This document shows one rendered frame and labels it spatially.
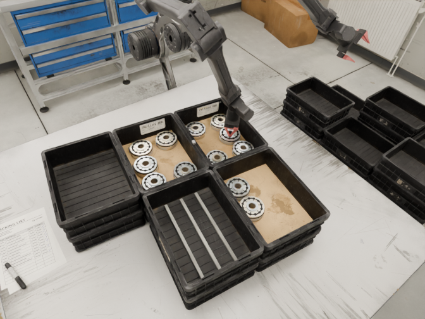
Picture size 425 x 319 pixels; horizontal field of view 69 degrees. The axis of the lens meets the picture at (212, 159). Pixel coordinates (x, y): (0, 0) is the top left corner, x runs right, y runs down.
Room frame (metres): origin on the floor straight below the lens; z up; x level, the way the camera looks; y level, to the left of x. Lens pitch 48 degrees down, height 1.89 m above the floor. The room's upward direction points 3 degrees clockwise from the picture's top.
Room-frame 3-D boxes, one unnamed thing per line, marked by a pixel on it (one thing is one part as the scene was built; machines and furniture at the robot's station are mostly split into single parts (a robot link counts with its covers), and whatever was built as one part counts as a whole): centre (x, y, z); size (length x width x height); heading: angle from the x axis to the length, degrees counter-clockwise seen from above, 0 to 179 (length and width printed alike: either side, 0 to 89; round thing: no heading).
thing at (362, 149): (1.53, -0.99, 0.31); 0.40 x 0.30 x 0.34; 38
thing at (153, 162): (0.87, 0.29, 0.86); 0.10 x 0.10 x 0.01
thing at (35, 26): (2.46, 1.26, 0.60); 0.72 x 0.03 x 0.56; 128
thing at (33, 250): (0.53, 0.74, 0.70); 0.33 x 0.23 x 0.01; 38
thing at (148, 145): (0.98, 0.33, 0.86); 0.10 x 0.10 x 0.01
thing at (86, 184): (0.76, 0.49, 0.87); 0.40 x 0.30 x 0.11; 31
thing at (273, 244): (0.72, -0.23, 0.92); 0.40 x 0.30 x 0.02; 31
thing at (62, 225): (0.76, 0.49, 0.92); 0.40 x 0.30 x 0.02; 31
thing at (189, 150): (0.91, 0.24, 0.87); 0.40 x 0.30 x 0.11; 31
